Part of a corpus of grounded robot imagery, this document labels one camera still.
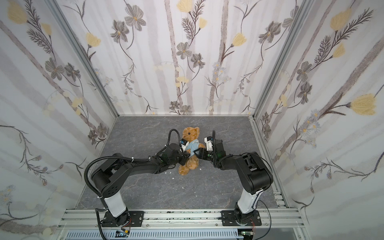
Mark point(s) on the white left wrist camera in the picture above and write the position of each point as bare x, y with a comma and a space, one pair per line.
184, 143

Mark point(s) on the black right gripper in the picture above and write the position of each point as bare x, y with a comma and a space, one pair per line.
208, 153

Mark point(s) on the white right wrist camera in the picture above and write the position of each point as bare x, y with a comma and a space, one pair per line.
209, 143

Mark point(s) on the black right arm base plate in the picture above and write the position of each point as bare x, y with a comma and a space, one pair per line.
234, 218

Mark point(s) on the white perforated cable tray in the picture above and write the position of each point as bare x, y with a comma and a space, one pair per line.
189, 234

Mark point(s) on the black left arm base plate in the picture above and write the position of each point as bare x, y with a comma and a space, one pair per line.
126, 219

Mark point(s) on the light blue teddy hoodie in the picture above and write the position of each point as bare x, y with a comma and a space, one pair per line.
192, 147

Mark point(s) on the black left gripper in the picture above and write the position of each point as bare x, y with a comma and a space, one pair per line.
183, 154

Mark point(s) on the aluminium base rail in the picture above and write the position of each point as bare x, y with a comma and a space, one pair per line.
277, 224

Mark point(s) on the aluminium corner post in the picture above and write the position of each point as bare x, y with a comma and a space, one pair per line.
298, 22
81, 53

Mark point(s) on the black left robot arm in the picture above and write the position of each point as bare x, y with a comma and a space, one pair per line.
105, 176

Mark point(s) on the aluminium corner post right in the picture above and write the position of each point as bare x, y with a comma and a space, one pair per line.
298, 22

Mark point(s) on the aluminium corner post left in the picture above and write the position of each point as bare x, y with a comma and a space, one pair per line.
81, 53

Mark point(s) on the brown teddy bear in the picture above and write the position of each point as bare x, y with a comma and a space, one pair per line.
190, 135

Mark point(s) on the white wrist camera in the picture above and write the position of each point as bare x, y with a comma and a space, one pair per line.
184, 143
209, 143

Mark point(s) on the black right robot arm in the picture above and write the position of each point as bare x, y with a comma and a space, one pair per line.
254, 174

